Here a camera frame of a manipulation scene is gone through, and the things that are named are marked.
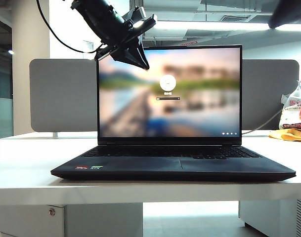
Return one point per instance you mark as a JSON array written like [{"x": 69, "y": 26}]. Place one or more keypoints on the ceiling air vent grille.
[{"x": 235, "y": 18}]

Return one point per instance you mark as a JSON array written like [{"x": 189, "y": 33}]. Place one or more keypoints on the white divider bracket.
[{"x": 55, "y": 135}]

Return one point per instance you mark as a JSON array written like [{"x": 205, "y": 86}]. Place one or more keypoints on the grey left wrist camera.
[{"x": 138, "y": 14}]

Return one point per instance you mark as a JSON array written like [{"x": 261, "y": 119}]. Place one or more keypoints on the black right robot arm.
[{"x": 291, "y": 12}]

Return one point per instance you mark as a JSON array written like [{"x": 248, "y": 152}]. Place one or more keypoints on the white printed plastic bag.
[{"x": 292, "y": 111}]

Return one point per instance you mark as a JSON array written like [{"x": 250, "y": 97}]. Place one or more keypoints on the round silver drawer lock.
[{"x": 51, "y": 211}]

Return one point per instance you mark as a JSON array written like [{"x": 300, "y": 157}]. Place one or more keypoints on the paper notice on wall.
[{"x": 89, "y": 45}]

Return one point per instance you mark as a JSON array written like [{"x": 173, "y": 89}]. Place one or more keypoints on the grey fabric desk divider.
[{"x": 61, "y": 98}]

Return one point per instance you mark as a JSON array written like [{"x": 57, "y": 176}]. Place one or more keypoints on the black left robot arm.
[{"x": 98, "y": 14}]

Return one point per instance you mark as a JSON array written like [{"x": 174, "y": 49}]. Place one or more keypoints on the white vented cabinet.
[{"x": 269, "y": 217}]

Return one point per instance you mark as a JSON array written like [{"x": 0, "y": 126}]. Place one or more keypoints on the white drawer cabinet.
[{"x": 98, "y": 219}]

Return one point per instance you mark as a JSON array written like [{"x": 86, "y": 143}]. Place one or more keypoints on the yellow cloth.
[{"x": 283, "y": 135}]

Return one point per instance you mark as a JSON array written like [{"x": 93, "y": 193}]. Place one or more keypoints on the round ceiling lamp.
[{"x": 11, "y": 52}]

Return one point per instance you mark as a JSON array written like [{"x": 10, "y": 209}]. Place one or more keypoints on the red ceiling sign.
[{"x": 189, "y": 44}]

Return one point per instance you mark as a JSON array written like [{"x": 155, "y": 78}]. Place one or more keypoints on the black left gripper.
[{"x": 120, "y": 40}]

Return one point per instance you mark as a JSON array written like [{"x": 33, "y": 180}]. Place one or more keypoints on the dark blue laptop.
[{"x": 165, "y": 98}]

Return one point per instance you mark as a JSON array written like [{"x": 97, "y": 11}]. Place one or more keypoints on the long ceiling light strip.
[{"x": 214, "y": 25}]

